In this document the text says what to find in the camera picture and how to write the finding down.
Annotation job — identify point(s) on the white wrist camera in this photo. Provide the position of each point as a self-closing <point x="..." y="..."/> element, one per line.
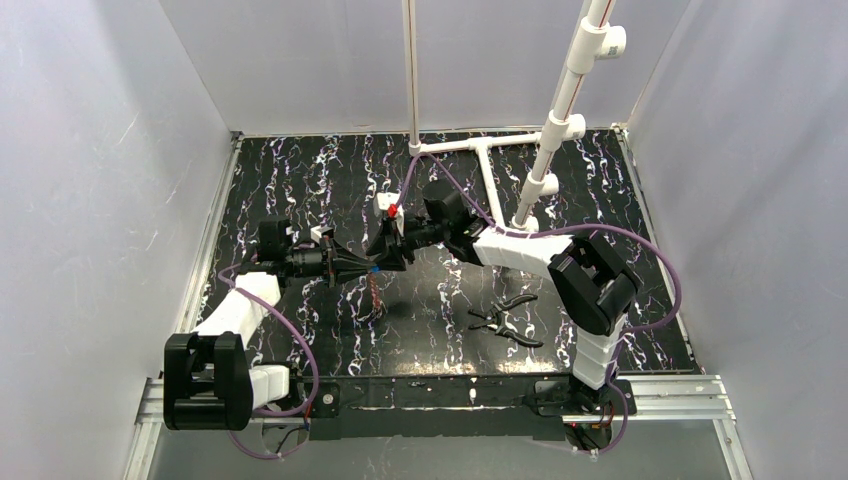
<point x="318" y="233"/>
<point x="388" y="205"/>

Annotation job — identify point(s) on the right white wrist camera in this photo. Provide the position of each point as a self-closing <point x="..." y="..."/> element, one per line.
<point x="388" y="205"/>

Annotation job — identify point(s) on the white PVC pipe frame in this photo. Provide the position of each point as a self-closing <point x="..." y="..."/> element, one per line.
<point x="594" y="39"/>

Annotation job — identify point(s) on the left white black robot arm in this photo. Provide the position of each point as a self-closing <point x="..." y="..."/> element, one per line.
<point x="208" y="383"/>

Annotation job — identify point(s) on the metal plate with red handle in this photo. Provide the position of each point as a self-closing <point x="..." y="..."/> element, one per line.
<point x="377" y="303"/>

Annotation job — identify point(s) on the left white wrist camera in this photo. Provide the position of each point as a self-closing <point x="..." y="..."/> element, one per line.
<point x="318" y="233"/>

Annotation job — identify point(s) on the aluminium left rail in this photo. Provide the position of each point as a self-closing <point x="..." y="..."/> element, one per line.
<point x="203" y="189"/>

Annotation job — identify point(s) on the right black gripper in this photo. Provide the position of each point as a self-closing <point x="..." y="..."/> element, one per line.
<point x="400" y="240"/>

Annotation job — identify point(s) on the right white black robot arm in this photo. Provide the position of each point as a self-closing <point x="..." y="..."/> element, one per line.
<point x="594" y="284"/>

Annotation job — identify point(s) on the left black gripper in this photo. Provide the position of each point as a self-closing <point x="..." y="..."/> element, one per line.
<point x="329" y="262"/>

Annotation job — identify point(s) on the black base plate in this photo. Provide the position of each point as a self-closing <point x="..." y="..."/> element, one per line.
<point x="541" y="406"/>

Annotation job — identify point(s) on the black handled pliers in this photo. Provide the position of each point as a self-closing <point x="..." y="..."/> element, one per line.
<point x="494" y="319"/>

